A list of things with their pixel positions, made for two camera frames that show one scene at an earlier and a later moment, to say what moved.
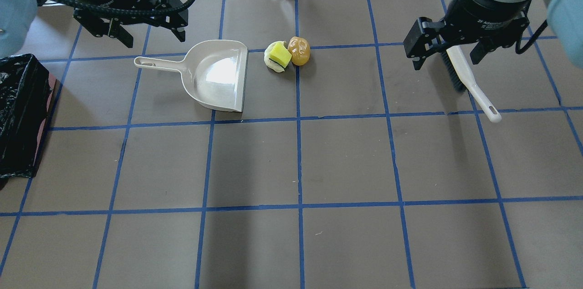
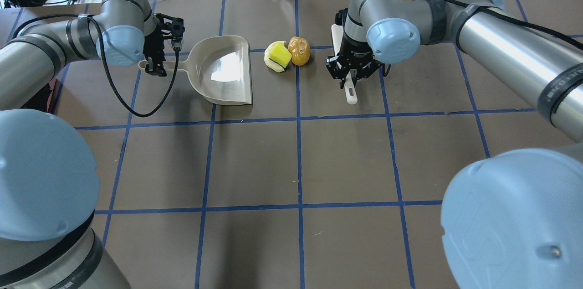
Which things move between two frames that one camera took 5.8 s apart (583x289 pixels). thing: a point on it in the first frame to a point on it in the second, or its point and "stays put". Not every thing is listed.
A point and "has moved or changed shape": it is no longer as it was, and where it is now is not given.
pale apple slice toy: (272, 64) stays put
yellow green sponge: (280, 54) stays put
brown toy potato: (300, 50) stays put
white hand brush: (457, 57) to (351, 96)
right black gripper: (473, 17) to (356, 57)
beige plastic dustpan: (213, 72) has moved or changed shape
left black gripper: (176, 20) to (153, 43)
